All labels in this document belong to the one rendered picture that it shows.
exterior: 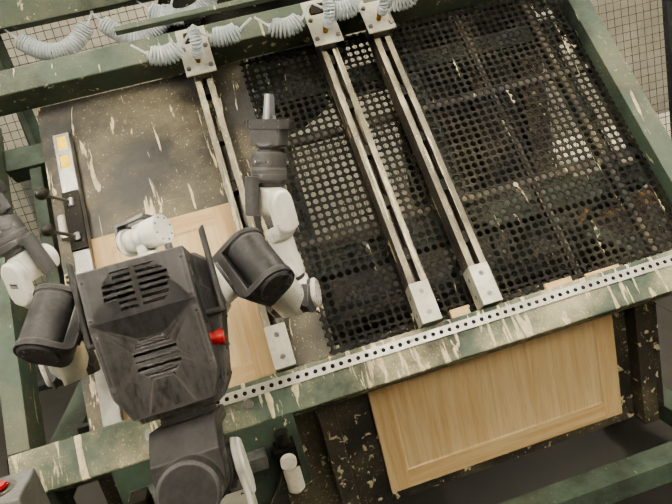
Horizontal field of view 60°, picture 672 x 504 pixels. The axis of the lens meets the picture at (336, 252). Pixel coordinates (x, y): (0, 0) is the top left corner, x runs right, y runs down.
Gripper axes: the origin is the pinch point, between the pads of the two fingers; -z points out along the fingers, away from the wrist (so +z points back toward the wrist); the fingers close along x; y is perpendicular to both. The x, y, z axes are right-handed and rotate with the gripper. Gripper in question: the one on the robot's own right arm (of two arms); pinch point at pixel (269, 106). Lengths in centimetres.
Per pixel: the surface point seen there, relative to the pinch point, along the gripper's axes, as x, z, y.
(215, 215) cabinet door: 34, 30, 27
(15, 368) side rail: 70, 71, -18
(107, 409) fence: 44, 81, -12
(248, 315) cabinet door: 16, 58, 17
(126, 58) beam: 70, -19, 31
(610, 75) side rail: -79, -18, 102
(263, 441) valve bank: 4, 89, 4
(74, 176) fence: 76, 19, 12
